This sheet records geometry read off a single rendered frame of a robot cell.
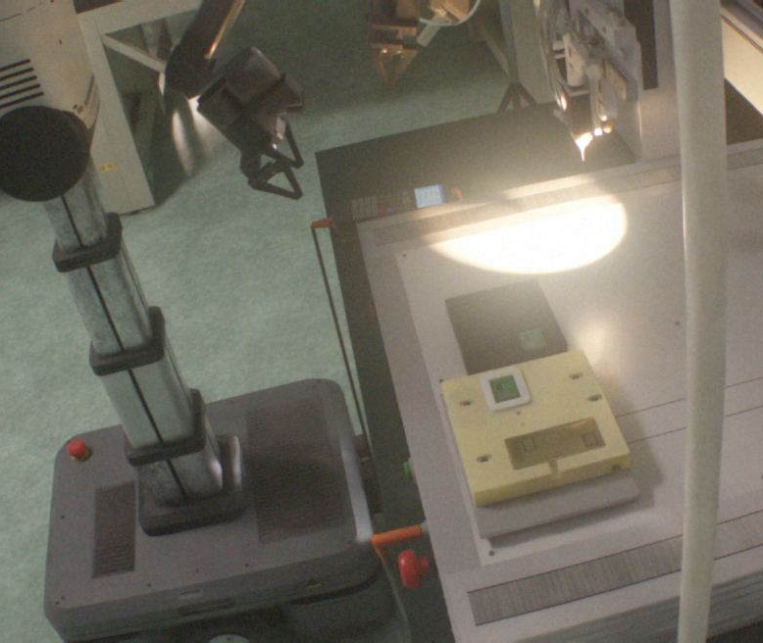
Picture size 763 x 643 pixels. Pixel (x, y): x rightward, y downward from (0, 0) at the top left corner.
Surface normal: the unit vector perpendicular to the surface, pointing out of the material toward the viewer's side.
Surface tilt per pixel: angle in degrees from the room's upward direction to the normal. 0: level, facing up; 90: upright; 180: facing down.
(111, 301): 90
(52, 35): 95
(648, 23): 90
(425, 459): 0
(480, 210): 0
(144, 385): 90
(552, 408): 0
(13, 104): 100
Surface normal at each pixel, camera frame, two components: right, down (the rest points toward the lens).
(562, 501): -0.17, -0.76
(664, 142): 0.15, 0.61
